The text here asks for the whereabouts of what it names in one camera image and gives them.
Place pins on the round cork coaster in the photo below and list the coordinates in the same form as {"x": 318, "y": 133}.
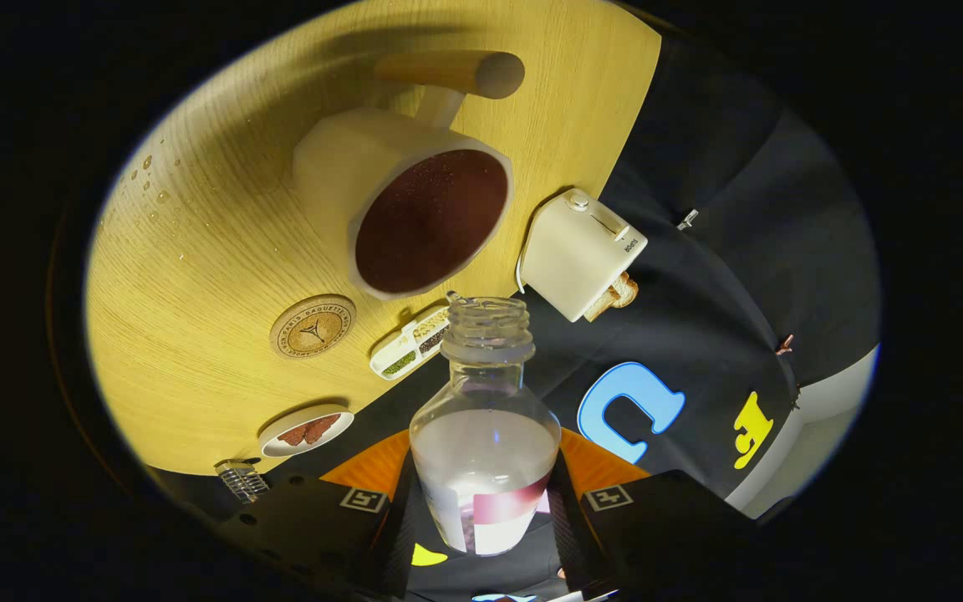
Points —
{"x": 313, "y": 327}

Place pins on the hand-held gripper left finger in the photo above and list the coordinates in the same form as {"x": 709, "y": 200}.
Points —
{"x": 402, "y": 535}

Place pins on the clear juice bottle pink label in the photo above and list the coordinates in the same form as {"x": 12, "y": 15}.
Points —
{"x": 486, "y": 468}

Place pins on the white divided seed dish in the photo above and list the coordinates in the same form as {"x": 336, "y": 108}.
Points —
{"x": 402, "y": 355}

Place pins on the white round plate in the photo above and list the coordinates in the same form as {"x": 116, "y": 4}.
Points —
{"x": 268, "y": 445}

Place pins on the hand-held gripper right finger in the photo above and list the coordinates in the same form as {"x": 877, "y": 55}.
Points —
{"x": 567, "y": 535}

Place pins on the pink cloth clip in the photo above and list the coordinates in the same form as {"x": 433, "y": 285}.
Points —
{"x": 785, "y": 344}

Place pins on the brown sausage piece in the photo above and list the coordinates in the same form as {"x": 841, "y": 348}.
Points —
{"x": 292, "y": 435}
{"x": 323, "y": 425}

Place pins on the silver cloth clip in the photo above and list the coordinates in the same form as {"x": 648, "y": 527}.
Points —
{"x": 687, "y": 220}

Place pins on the toast slice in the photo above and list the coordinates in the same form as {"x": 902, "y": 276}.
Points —
{"x": 618, "y": 295}

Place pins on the black backdrop cloth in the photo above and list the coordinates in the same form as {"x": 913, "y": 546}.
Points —
{"x": 699, "y": 293}

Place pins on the white toaster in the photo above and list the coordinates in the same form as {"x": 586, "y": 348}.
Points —
{"x": 573, "y": 259}

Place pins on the wooden table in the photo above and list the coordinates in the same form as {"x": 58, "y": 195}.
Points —
{"x": 197, "y": 276}

